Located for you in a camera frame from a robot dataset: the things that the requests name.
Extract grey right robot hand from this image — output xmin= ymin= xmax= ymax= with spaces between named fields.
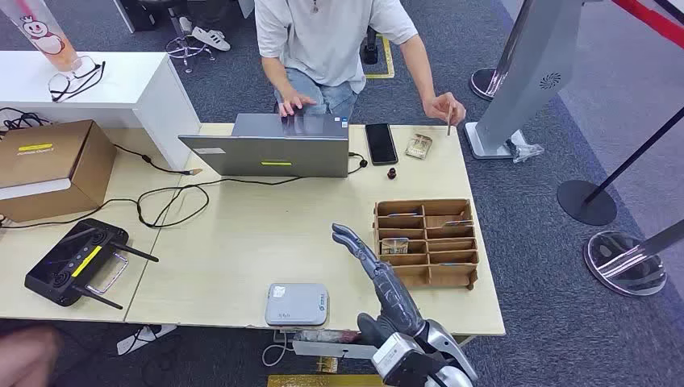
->
xmin=331 ymin=223 xmax=428 ymax=349

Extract autumn print room key card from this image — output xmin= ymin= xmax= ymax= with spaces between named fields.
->
xmin=380 ymin=237 xmax=410 ymax=256

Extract wooden card organizer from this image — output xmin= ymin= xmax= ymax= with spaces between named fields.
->
xmin=373 ymin=198 xmax=481 ymax=292

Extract grey card reader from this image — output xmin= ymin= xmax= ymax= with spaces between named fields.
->
xmin=264 ymin=283 xmax=330 ymax=328

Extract clear-sleeved print card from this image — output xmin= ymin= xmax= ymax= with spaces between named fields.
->
xmin=404 ymin=133 xmax=434 ymax=160

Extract person's left hand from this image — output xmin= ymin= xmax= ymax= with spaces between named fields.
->
xmin=423 ymin=92 xmax=467 ymax=127

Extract person's hand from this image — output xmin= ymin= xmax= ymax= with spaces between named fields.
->
xmin=277 ymin=90 xmax=317 ymax=118
xmin=423 ymin=92 xmax=467 ymax=127

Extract person's right hand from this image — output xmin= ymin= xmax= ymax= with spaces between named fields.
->
xmin=277 ymin=90 xmax=317 ymax=118

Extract person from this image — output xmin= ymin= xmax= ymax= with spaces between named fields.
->
xmin=254 ymin=0 xmax=467 ymax=137

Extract worn yellow floor tape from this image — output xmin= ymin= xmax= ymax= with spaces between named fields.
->
xmin=267 ymin=356 xmax=386 ymax=387

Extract black smartphone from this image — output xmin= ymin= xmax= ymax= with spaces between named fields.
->
xmin=365 ymin=123 xmax=400 ymax=167

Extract grey laptop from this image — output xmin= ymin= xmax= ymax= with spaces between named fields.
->
xmin=178 ymin=112 xmax=351 ymax=179

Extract clear plastic wrap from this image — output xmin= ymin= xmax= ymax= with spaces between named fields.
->
xmin=507 ymin=129 xmax=545 ymax=164

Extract yellow floor tape square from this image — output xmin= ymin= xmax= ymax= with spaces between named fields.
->
xmin=365 ymin=34 xmax=395 ymax=80

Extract white power strip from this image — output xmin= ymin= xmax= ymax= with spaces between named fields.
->
xmin=116 ymin=324 xmax=177 ymax=357

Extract grey kiosk stand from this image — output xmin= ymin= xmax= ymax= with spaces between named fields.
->
xmin=463 ymin=0 xmax=586 ymax=161

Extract chrome stool base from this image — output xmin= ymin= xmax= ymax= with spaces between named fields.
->
xmin=164 ymin=5 xmax=216 ymax=74

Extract black remote controller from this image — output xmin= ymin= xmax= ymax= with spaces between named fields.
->
xmin=23 ymin=218 xmax=161 ymax=311

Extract white cabinet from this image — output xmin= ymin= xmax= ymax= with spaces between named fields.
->
xmin=0 ymin=50 xmax=202 ymax=172

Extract cardboard box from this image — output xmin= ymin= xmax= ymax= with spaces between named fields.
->
xmin=0 ymin=119 xmax=118 ymax=224

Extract blurred reddish object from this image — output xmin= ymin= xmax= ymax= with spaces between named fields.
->
xmin=0 ymin=327 xmax=60 ymax=387

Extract red barrier belt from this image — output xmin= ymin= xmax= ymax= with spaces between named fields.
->
xmin=611 ymin=0 xmax=684 ymax=49

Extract black cabinet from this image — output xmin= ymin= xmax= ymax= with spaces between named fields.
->
xmin=112 ymin=0 xmax=161 ymax=33

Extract black-framed glasses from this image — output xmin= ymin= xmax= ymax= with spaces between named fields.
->
xmin=48 ymin=55 xmax=106 ymax=103

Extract snowman print cup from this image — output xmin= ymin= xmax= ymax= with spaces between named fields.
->
xmin=11 ymin=0 xmax=84 ymax=73

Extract long black cable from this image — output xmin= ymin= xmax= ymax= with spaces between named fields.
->
xmin=0 ymin=151 xmax=369 ymax=231

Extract white reader cable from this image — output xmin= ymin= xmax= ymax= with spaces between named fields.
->
xmin=261 ymin=331 xmax=290 ymax=368

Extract black stanchion post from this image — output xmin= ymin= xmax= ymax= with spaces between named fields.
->
xmin=557 ymin=106 xmax=684 ymax=227

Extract chrome stanchion post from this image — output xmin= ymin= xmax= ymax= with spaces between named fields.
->
xmin=469 ymin=0 xmax=536 ymax=102
xmin=582 ymin=218 xmax=684 ymax=298

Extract black post stand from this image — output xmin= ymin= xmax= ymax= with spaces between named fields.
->
xmin=361 ymin=25 xmax=381 ymax=66

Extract black cable with plug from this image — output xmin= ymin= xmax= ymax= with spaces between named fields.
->
xmin=113 ymin=144 xmax=204 ymax=177

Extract black cable bundle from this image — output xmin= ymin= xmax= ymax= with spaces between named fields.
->
xmin=0 ymin=106 xmax=52 ymax=133

